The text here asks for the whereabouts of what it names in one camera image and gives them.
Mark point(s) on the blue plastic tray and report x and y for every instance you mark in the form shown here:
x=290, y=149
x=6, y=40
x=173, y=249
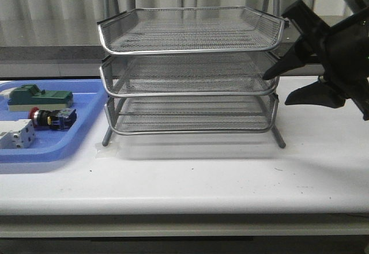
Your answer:
x=89, y=98

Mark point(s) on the red emergency push button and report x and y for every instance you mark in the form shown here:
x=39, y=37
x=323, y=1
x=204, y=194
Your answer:
x=61, y=119

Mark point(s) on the green electrical switch block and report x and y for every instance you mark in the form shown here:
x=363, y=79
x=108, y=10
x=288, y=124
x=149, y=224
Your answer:
x=28, y=96

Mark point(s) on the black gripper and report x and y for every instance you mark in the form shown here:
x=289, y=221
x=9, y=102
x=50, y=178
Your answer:
x=342, y=50

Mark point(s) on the silver mesh tray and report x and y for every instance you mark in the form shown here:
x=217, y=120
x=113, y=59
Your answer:
x=191, y=114
x=233, y=73
x=183, y=30

